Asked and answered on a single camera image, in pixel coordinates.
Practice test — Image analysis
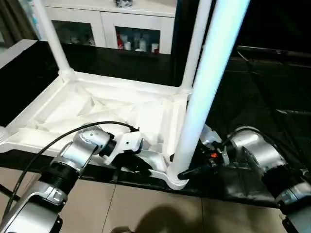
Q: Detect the white plastic table top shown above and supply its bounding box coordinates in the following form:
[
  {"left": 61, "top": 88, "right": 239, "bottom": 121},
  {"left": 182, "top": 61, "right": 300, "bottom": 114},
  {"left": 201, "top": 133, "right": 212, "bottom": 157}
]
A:
[{"left": 0, "top": 69, "right": 192, "bottom": 191}]

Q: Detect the white plastic table leg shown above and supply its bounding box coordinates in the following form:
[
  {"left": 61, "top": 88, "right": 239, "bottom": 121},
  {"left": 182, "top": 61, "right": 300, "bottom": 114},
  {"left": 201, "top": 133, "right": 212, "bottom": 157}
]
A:
[
  {"left": 167, "top": 0, "right": 251, "bottom": 182},
  {"left": 0, "top": 126, "right": 9, "bottom": 144},
  {"left": 180, "top": 0, "right": 212, "bottom": 94},
  {"left": 34, "top": 0, "right": 75, "bottom": 82}
]

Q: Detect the black work mat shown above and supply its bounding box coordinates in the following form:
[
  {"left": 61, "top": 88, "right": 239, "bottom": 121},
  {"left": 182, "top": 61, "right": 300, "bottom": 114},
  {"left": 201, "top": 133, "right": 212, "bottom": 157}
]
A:
[{"left": 0, "top": 40, "right": 311, "bottom": 209}]

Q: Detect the white glass-door cabinet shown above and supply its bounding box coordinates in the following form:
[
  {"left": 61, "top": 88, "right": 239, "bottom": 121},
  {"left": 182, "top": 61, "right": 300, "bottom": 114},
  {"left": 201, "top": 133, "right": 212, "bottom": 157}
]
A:
[{"left": 29, "top": 0, "right": 177, "bottom": 54}]

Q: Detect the light blue plastic stand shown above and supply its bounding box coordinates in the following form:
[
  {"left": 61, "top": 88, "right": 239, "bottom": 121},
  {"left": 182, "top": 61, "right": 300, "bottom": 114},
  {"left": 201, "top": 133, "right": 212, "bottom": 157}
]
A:
[{"left": 29, "top": 0, "right": 42, "bottom": 41}]

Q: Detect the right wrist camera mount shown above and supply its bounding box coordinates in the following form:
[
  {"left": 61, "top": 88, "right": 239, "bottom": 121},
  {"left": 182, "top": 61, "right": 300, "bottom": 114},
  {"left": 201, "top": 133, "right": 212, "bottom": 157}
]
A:
[{"left": 200, "top": 125, "right": 230, "bottom": 166}]

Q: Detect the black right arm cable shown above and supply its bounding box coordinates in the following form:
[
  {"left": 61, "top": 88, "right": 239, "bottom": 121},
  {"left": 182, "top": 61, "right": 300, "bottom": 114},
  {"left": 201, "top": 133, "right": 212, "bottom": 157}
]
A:
[{"left": 218, "top": 126, "right": 311, "bottom": 175}]

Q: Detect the black metal rail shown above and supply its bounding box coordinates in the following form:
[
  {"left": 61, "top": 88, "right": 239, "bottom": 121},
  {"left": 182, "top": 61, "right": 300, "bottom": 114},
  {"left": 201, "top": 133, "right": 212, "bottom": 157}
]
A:
[{"left": 237, "top": 45, "right": 311, "bottom": 54}]

